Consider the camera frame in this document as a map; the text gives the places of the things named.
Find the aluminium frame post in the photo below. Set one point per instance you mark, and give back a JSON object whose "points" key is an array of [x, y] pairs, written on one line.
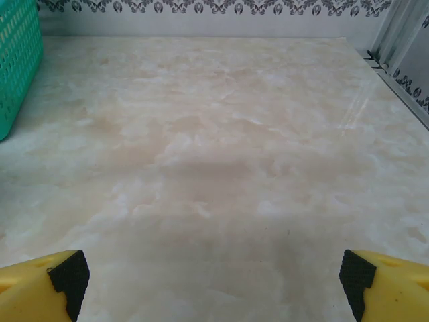
{"points": [[392, 33]]}

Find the teal plastic basket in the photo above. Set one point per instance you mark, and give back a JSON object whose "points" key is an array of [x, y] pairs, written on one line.
{"points": [[16, 67]]}

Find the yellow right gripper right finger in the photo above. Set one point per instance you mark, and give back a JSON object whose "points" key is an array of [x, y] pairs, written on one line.
{"points": [[395, 292]]}

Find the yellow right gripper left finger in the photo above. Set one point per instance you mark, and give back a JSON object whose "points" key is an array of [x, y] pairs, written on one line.
{"points": [[30, 292]]}

